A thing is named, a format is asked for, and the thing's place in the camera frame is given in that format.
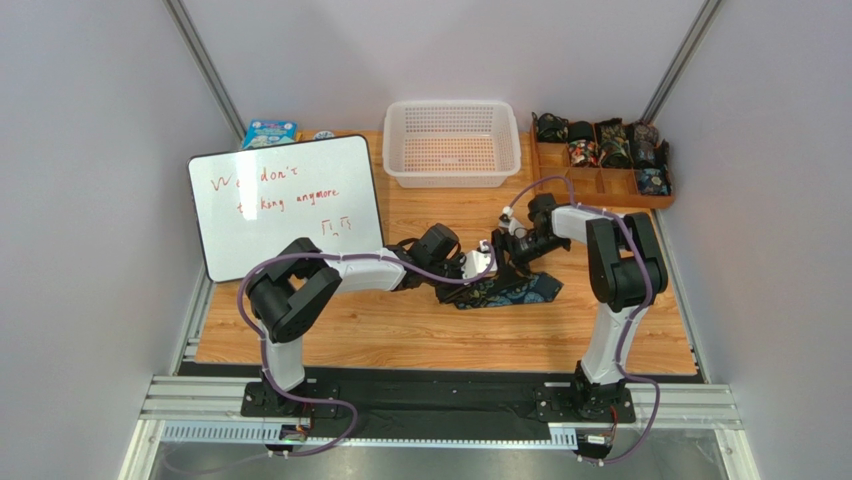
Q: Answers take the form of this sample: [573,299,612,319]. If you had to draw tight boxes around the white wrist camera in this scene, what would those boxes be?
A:
[462,240,498,282]
[498,206,528,238]

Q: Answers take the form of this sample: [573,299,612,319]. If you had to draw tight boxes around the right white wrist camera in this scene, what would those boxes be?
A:
[498,206,528,238]

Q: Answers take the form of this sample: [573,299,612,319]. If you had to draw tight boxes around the blue printed box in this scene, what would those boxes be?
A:
[242,119,298,150]

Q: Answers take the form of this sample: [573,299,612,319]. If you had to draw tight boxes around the rolled green dark tie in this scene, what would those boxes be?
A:
[594,118,633,169]

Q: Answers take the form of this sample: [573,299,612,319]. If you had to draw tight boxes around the whiteboard with red writing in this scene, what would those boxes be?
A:
[187,135,385,283]

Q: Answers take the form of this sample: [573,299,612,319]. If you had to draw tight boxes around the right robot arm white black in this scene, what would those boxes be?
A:
[492,194,668,419]

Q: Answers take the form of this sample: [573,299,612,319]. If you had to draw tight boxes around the rolled red floral tie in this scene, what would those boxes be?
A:
[567,121,599,168]

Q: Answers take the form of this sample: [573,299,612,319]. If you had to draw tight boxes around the wooden compartment tray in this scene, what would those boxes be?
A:
[530,113,675,209]

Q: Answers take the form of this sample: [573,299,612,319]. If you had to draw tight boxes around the rolled grey dark tie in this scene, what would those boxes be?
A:
[629,120,659,169]

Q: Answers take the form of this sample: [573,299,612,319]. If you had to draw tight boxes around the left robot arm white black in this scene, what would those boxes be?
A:
[238,224,497,392]

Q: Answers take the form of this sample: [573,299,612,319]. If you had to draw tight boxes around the rolled blue floral tie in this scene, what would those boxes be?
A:
[635,168,672,196]

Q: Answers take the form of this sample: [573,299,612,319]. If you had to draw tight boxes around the white plastic perforated basket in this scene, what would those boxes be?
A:
[382,100,522,188]

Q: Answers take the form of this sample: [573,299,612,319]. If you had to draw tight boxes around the aluminium rail frame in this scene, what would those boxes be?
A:
[120,364,759,479]

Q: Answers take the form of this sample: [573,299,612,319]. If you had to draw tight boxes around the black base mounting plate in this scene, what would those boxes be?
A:
[240,367,636,441]

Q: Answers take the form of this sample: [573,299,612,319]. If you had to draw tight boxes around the dark blue floral necktie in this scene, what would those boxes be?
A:
[451,272,564,310]

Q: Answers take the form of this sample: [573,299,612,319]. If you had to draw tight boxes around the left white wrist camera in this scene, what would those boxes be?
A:
[462,240,498,282]

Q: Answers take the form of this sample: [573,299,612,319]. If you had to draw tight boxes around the small white round object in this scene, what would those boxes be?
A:
[313,130,335,140]

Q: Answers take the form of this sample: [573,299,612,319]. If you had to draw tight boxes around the purple cable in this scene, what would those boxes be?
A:
[238,239,499,458]
[500,175,663,465]

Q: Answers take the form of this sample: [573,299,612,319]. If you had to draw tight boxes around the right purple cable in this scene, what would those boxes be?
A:
[500,175,663,465]

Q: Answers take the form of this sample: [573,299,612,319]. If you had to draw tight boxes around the rolled dark tie far left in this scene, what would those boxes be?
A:
[533,113,570,143]

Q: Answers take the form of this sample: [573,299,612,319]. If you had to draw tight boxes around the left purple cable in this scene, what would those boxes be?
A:
[238,239,499,458]

